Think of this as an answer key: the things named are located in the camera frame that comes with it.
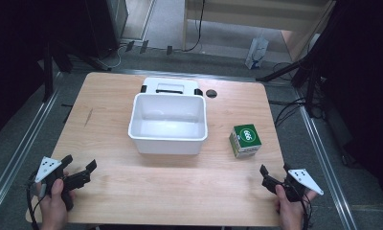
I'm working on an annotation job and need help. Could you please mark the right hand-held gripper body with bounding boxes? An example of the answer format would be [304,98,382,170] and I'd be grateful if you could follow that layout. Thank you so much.
[261,168,325,203]

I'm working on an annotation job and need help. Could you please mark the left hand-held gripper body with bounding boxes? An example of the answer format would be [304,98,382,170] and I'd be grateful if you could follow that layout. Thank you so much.
[34,156,92,212]

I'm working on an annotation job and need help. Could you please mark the green and white carton box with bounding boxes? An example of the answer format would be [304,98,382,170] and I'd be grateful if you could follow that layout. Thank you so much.
[228,124,263,159]

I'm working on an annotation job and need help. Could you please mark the white plastic storage bin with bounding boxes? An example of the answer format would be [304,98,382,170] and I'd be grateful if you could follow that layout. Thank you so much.
[127,93,209,156]

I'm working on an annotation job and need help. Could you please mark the person's right hand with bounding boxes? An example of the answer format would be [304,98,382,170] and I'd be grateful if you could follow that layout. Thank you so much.
[274,184,318,230]

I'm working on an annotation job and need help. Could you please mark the person's left hand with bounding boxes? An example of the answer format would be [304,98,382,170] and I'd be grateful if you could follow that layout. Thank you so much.
[35,178,77,230]

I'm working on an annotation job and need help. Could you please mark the black metal stand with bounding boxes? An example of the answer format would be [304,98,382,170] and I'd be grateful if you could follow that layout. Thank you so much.
[40,41,112,104]

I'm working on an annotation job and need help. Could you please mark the black tripod stand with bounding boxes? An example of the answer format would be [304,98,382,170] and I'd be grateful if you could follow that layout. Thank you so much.
[256,47,327,118]

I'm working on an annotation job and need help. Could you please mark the white lid with black latches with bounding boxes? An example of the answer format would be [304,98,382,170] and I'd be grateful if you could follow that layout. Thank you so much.
[140,77,204,97]

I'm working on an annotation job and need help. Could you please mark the white and blue bag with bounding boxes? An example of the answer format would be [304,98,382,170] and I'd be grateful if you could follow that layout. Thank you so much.
[244,37,270,70]

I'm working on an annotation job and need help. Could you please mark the dark cabinet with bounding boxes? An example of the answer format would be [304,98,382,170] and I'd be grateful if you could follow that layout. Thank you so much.
[83,0,130,58]

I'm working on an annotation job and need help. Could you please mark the metal floor rail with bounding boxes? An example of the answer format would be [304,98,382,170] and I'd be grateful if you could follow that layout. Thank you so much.
[0,71,64,221]
[293,87,360,230]

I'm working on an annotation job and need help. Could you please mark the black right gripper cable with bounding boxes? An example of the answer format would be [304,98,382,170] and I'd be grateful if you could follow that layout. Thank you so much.
[299,191,313,230]

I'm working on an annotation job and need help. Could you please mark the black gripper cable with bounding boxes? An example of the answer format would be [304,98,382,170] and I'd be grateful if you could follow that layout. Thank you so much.
[26,172,47,230]
[299,191,313,230]

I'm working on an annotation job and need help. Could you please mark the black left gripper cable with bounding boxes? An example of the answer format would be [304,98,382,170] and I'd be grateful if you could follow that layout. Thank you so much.
[26,172,47,230]

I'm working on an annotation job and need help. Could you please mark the black floor cables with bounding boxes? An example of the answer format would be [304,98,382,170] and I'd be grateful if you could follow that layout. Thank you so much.
[268,61,325,128]

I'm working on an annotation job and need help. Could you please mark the white floor cable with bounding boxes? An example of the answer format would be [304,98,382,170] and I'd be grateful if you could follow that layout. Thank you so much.
[98,44,130,70]

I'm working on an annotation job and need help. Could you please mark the light wooden furniture frame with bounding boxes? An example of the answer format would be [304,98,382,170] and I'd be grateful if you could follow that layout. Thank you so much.
[181,0,336,62]

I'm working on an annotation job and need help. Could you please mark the black hanging cable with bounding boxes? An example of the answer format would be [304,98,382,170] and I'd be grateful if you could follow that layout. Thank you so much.
[183,0,207,53]

